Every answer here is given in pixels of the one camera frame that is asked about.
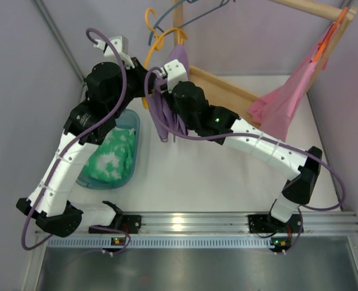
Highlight yellow plastic hanger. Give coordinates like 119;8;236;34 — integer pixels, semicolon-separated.
143;8;188;110

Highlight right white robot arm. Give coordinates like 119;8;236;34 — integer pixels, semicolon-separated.
144;68;322;233

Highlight aluminium mounting rail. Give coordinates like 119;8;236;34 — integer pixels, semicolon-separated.
119;211;358;236

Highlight wooden clothes rack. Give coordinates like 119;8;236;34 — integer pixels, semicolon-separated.
171;0;358;125

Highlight pink t-shirt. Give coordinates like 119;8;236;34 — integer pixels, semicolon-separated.
248;30;328;141

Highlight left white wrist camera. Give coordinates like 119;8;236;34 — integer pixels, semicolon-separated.
93;35;129;61

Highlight purple trousers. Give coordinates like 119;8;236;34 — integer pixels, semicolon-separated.
149;44;189;142

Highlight teal plastic basket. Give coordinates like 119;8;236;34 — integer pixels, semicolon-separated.
76;109;140;190

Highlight green white cloth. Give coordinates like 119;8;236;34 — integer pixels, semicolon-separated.
81;127;136;183

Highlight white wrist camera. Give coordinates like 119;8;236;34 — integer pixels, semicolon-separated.
93;35;129;61
160;59;189;93

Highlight grey-blue plastic hanger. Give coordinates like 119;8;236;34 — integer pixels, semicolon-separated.
144;0;235;46

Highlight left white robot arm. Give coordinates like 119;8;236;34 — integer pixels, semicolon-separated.
16;57;147;237

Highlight slotted grey cable duct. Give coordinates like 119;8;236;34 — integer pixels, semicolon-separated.
47;236;274;249

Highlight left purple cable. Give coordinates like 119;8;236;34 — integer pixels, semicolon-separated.
21;27;133;252

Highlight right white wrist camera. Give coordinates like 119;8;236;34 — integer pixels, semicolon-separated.
160;59;189;93

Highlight orange plastic hanger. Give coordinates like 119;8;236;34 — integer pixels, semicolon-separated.
310;7;348;62

